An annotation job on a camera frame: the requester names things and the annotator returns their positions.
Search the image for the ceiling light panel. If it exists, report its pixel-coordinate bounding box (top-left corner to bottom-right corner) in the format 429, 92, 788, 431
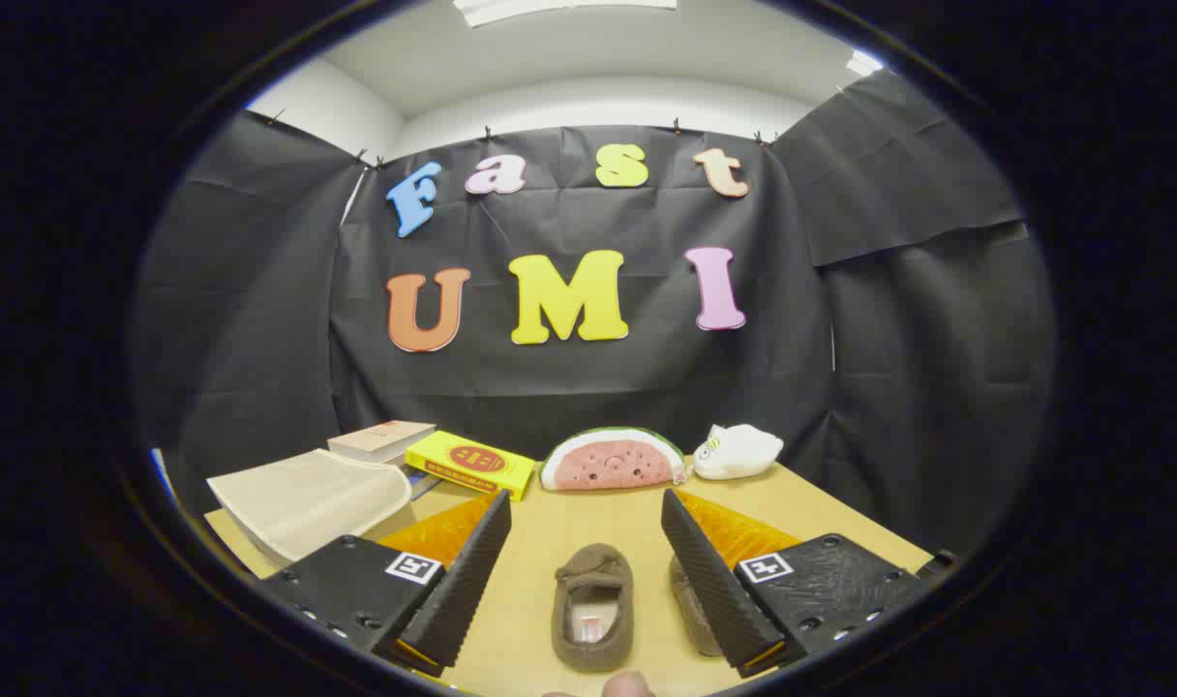
453, 0, 679, 28

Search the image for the beige book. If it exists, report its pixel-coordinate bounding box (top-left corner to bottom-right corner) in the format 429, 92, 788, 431
327, 420, 437, 466

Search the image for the black backdrop cloth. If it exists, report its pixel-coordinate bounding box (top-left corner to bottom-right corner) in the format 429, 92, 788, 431
129, 68, 1059, 558

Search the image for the watermelon plush toy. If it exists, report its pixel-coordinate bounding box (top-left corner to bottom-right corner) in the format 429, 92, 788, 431
538, 427, 688, 492

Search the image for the brown fuzzy shoe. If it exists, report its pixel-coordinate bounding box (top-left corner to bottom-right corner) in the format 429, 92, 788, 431
669, 554, 725, 659
551, 543, 635, 674

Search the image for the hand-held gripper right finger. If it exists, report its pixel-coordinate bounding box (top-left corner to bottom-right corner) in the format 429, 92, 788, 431
660, 487, 957, 679

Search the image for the yellow book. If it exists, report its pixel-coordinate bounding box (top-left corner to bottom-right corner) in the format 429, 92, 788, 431
405, 430, 537, 502

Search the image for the beige fabric storage box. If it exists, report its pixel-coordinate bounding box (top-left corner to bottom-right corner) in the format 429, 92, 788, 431
206, 448, 413, 570

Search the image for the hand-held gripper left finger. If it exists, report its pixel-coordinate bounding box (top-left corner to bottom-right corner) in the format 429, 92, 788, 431
259, 489, 514, 679

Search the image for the white plush toy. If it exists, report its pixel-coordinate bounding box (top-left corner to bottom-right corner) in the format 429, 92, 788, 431
692, 423, 785, 481

